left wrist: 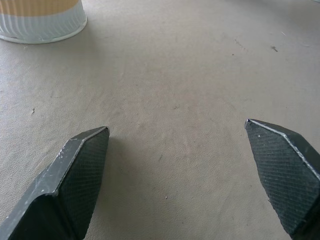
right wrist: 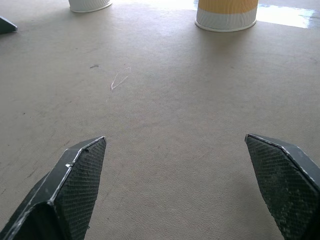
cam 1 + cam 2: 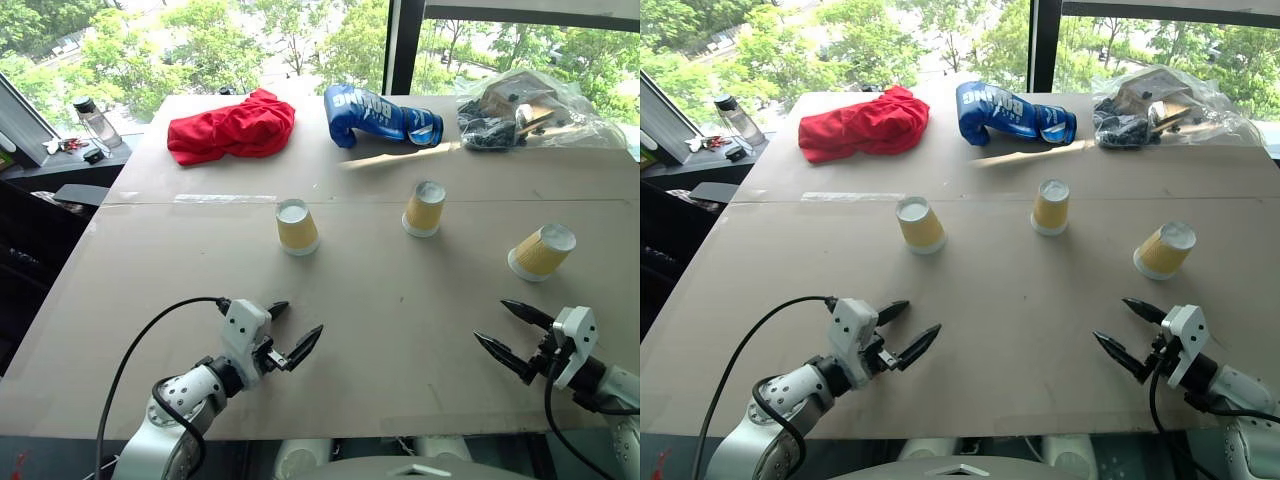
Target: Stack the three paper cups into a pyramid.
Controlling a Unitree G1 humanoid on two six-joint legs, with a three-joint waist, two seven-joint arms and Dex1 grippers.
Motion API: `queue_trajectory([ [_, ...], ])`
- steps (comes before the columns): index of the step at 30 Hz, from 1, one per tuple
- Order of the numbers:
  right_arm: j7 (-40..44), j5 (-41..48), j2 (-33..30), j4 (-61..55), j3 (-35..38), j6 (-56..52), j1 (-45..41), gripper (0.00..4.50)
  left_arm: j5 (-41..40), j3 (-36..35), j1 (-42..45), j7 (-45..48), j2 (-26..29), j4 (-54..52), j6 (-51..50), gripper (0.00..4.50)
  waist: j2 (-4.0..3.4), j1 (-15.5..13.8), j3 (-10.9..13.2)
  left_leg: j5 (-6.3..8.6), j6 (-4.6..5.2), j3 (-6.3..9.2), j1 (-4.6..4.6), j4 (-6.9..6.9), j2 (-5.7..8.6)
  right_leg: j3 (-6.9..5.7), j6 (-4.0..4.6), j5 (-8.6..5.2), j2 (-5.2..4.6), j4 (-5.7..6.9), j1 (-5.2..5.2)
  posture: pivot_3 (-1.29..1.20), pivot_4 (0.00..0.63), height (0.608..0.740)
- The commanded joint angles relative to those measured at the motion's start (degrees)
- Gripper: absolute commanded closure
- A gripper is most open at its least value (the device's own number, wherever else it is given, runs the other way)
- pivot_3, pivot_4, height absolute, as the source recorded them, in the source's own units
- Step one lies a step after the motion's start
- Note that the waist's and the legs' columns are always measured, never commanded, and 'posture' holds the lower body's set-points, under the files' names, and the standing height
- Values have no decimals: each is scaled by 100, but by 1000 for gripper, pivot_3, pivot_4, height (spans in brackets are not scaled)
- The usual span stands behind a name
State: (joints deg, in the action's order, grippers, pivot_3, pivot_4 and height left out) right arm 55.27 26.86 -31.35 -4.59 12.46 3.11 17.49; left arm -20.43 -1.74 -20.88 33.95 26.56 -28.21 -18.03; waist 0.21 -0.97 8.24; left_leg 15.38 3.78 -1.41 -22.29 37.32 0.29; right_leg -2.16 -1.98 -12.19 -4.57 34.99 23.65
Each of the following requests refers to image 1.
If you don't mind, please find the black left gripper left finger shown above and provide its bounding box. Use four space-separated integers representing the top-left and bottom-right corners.
0 125 111 240

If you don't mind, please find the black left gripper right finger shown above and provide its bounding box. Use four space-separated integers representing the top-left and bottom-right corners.
244 118 320 240

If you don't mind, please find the ribbed white and tan paper cup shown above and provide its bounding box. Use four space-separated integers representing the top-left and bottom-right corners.
0 0 88 45

